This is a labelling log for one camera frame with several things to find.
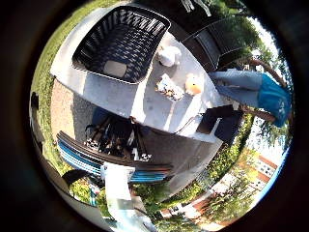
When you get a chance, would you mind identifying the white paper item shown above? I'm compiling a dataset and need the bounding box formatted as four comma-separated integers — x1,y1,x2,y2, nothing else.
155,72,185,102

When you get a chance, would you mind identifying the black equipment under table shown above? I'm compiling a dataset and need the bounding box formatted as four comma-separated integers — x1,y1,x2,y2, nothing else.
84,115,153,162

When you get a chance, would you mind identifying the black box beside table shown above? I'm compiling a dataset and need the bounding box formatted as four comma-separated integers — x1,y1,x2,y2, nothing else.
196,104,244,144

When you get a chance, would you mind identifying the black woven plastic basket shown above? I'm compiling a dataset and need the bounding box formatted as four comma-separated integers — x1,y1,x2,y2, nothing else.
70,4,172,85

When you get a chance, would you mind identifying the blue and black slatted bench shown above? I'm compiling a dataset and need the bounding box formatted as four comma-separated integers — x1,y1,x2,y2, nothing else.
56,130,175,185

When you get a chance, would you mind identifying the black metal mesh chair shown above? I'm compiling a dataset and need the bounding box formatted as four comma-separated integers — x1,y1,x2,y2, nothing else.
182,15,255,73

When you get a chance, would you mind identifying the person in blue shirt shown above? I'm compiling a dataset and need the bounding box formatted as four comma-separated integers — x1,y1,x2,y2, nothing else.
207,57,294,129

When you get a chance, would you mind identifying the orange and white building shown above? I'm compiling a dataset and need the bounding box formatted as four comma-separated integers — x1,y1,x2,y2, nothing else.
154,154,279,226

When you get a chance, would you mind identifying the light metal frame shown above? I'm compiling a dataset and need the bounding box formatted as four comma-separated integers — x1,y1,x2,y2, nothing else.
180,0,213,17

